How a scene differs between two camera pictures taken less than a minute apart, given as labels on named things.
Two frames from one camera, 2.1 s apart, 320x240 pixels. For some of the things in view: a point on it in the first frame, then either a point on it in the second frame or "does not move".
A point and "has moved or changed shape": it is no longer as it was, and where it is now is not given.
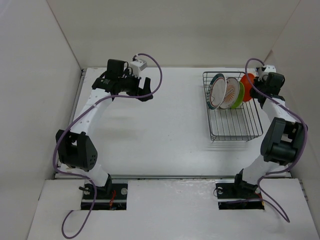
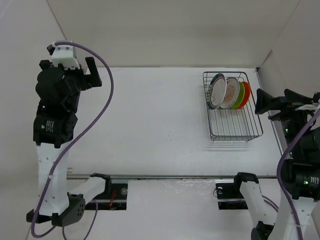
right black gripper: x=257 y=82 to x=266 y=101
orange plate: x=247 y=86 has moved or changed shape
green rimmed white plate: x=217 y=90 does not move
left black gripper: x=137 y=80 to x=89 y=80
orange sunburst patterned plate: x=231 y=93 does not move
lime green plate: x=241 y=95 does not move
